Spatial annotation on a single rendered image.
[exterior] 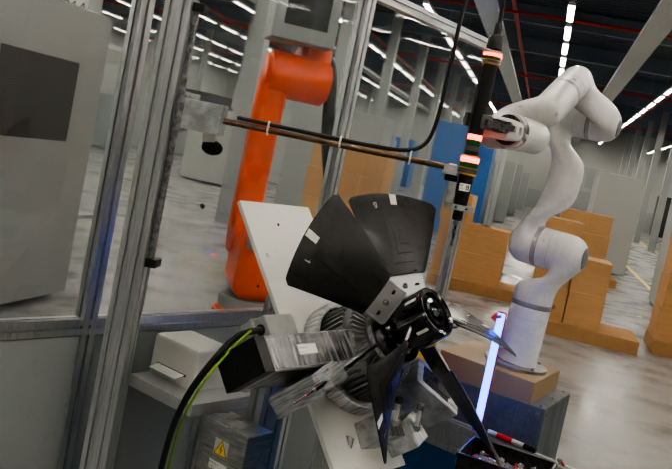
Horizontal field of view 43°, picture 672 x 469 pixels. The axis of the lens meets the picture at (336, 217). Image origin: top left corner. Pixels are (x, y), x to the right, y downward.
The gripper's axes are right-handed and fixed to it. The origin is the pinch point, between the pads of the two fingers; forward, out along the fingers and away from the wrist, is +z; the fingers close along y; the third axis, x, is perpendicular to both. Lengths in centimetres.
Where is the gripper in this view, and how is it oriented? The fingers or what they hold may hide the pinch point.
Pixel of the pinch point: (477, 121)
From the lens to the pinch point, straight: 200.1
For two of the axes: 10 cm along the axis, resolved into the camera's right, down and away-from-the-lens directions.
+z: -6.0, -0.5, -8.0
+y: -7.7, -2.1, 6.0
